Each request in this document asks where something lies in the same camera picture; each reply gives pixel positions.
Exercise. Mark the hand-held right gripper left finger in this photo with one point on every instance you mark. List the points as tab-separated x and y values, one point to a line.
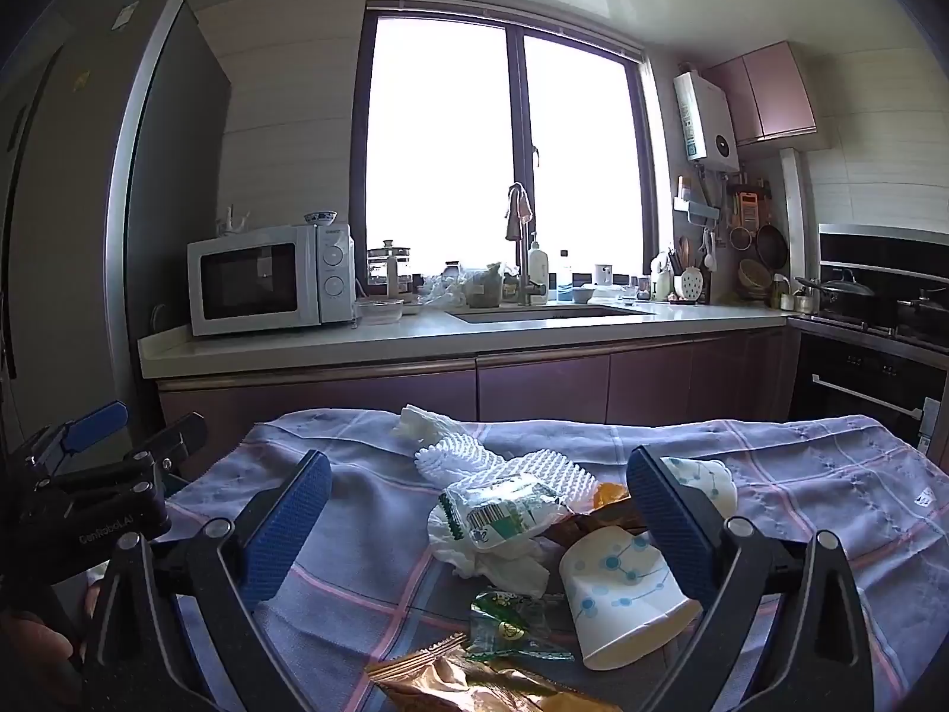
289	526

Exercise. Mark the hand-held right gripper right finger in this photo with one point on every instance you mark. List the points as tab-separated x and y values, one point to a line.
667	526

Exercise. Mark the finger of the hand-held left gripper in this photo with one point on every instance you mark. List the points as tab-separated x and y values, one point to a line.
178	437
96	423

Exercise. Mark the orange peel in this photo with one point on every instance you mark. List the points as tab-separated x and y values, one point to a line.
609	495

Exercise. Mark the large blue dotted paper cup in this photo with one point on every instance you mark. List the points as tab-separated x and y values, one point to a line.
623	608

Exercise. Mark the long white tissue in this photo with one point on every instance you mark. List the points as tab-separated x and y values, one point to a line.
504	571

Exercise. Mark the person's left hand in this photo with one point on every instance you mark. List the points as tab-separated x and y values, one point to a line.
37	641

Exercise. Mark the small blue dotted paper cup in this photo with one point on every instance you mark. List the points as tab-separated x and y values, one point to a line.
704	486

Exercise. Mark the brown snack wrapper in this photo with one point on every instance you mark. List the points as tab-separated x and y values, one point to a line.
593	523

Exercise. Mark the checked grey tablecloth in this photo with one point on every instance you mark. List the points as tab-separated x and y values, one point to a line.
371	519

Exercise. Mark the round grey disc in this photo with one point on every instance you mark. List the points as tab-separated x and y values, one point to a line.
157	317

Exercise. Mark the white foam fruit net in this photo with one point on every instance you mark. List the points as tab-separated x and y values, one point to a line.
534	475

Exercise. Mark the green label plastic wrapper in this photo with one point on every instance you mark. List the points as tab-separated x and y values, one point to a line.
504	515

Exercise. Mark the white microwave oven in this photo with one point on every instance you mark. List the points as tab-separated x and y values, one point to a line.
252	282

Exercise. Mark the kitchen counter with purple cabinets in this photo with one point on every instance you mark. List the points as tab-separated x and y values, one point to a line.
541	386

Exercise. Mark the green candy wrapper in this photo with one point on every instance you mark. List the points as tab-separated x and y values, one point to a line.
504	627

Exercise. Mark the gold foil wrapper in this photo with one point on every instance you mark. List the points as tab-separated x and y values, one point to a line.
437	682

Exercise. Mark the small white figurine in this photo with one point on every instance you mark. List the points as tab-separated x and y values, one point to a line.
233	221

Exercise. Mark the grey refrigerator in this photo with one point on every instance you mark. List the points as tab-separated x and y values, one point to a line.
74	200

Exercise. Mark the glass bowl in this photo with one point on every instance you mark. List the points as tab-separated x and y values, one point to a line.
379	310

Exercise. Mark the black built-in oven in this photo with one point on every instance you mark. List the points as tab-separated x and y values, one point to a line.
860	386

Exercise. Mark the kitchen sink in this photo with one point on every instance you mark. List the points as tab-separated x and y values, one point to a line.
548	314

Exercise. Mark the white slotted spoon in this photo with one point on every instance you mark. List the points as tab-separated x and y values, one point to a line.
692	283

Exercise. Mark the white mug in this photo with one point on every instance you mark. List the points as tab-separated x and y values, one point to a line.
602	274

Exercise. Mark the blue patterned bowl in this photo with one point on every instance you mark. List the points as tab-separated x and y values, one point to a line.
319	217

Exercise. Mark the clear plastic bottle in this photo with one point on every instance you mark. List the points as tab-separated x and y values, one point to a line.
565	278

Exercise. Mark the glass kettle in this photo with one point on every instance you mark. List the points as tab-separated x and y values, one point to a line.
389	271

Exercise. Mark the clear plastic bags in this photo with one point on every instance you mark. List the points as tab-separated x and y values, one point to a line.
443	289

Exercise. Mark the black pot with lid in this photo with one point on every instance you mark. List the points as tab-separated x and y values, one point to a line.
841	297

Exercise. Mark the white pump bottle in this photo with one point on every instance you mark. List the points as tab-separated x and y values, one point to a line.
539	267

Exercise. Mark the metal kitchen faucet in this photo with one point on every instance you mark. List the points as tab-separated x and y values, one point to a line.
525	274

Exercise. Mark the gas stove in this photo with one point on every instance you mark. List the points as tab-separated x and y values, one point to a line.
890	334

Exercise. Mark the hanging metal strainer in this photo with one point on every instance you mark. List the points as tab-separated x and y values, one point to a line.
741	239

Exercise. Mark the hanging dark pan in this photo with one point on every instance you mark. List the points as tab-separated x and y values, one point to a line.
772	245

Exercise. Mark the dark green jar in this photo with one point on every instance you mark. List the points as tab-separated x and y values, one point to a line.
483	288

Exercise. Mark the orange grater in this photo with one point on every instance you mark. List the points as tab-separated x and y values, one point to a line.
750	209

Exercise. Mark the black range hood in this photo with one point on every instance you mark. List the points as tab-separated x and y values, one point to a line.
882	259

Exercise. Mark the cloth on faucet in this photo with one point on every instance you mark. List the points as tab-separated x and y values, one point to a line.
519	211

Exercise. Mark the kitchen window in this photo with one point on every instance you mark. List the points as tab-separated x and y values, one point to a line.
445	163

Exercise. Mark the white water heater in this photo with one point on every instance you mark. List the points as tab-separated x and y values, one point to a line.
706	122

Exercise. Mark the blue wall rack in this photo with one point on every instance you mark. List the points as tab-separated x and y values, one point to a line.
697	211

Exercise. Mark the pink wall cabinet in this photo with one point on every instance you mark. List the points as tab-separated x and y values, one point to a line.
764	93

